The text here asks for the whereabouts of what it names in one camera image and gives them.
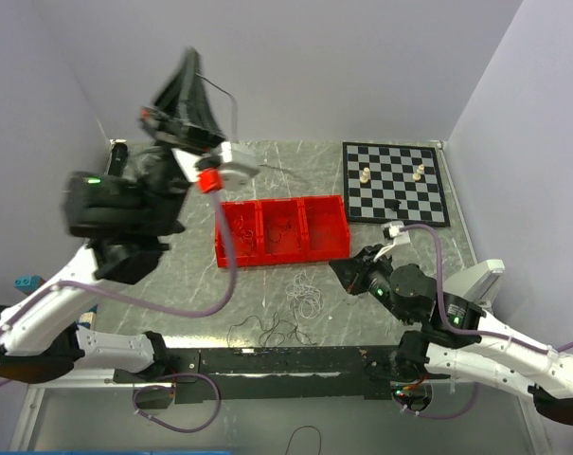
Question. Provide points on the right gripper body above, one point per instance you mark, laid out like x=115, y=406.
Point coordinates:
x=371, y=272

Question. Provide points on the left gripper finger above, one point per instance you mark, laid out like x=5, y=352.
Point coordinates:
x=179, y=83
x=193, y=106

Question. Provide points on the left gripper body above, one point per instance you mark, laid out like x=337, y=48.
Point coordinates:
x=170, y=129

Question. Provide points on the red three-compartment bin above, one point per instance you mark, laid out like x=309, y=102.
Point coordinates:
x=304, y=229

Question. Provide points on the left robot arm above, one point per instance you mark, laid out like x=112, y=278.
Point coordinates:
x=123, y=223

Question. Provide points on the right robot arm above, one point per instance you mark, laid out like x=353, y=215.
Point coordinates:
x=458, y=338

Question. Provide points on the black marker orange cap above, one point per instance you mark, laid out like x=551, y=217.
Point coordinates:
x=118, y=157

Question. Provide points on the black chess piece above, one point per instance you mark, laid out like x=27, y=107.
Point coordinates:
x=395, y=205

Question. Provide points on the white chess pawn left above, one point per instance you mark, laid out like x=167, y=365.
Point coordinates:
x=365, y=177

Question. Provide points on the white chess pawn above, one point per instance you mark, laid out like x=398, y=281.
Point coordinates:
x=365, y=177
x=418, y=173

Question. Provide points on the white stand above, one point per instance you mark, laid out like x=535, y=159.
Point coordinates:
x=480, y=283

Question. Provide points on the white chess pawn right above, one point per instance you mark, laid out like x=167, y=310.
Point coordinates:
x=418, y=173

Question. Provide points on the chessboard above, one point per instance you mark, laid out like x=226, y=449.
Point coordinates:
x=391, y=169

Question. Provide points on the blue brown toy block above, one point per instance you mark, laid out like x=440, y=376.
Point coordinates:
x=28, y=284

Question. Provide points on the blue white block stack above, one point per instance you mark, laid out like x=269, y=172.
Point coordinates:
x=88, y=319

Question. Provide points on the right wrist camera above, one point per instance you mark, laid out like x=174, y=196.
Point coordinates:
x=396, y=238

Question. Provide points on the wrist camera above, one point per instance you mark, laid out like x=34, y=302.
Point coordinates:
x=396, y=238
x=238, y=165

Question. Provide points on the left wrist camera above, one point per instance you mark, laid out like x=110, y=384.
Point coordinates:
x=238, y=165

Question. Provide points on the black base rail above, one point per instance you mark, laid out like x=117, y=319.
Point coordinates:
x=290, y=372

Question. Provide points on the aluminium frame rail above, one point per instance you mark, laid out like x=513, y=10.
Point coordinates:
x=79, y=380

